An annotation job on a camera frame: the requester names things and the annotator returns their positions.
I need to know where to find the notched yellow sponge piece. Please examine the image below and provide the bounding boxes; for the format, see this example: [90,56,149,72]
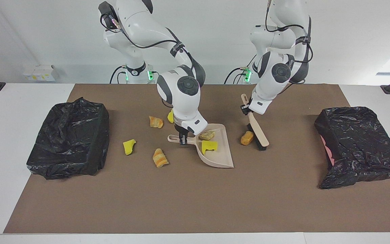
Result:
[201,140,218,156]

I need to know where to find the small striped toy croissant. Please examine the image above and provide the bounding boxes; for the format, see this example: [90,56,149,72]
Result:
[149,116,164,129]

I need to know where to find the brown toy nugget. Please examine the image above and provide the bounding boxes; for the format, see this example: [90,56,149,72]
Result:
[240,131,255,146]

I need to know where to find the large striped toy croissant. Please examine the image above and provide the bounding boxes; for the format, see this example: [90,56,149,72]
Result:
[152,148,169,168]

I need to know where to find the beige plastic dustpan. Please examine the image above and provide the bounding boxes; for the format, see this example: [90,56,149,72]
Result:
[167,123,235,169]

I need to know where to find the small yellow sponge piece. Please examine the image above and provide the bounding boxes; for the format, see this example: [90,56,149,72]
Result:
[123,139,137,156]

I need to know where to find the black bag lined pink bin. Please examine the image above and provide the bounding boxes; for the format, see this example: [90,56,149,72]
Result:
[314,106,390,189]

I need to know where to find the brown table mat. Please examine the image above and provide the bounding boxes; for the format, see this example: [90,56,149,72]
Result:
[3,83,390,234]

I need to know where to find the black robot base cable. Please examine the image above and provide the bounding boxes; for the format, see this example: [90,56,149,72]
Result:
[110,65,128,84]
[224,66,250,84]

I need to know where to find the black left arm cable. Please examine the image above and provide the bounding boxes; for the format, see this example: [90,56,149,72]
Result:
[265,0,314,65]

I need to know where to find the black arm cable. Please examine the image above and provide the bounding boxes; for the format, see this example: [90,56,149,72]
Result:
[265,0,314,65]
[105,14,202,85]

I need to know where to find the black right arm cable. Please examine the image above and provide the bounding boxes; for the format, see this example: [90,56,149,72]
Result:
[105,14,202,85]

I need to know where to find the white wall socket box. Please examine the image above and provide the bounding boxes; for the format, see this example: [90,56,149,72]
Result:
[23,65,56,82]

